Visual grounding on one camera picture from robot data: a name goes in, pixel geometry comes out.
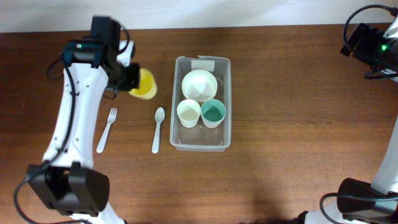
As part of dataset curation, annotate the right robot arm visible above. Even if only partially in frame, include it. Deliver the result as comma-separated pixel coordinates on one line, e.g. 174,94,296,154
297,47,397,223

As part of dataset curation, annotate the pink plastic cup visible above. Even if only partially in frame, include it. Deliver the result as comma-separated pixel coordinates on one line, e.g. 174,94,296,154
203,118,223,129

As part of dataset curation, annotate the white plastic cup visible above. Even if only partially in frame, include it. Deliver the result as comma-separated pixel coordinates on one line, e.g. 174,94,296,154
177,100,201,128

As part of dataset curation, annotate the teal plastic cup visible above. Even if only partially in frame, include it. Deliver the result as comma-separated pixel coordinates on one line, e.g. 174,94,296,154
201,99,226,124

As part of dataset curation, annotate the pale plastic fork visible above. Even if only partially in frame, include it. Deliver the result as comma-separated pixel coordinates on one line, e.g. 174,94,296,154
96,108,118,154

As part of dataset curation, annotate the yellow plastic cup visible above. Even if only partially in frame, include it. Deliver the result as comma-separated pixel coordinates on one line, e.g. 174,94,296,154
129,68,157,100

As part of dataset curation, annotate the pale plastic spoon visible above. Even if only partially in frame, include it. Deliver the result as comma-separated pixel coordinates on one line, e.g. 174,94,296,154
151,107,165,154

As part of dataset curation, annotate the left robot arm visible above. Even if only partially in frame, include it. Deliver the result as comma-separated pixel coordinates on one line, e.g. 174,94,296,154
24,16,140,223

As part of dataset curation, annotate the clear plastic container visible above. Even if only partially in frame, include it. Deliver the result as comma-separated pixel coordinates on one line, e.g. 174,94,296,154
170,56,232,152

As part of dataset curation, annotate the white plastic bowl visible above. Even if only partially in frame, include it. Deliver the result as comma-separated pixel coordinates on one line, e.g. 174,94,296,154
182,70,218,103

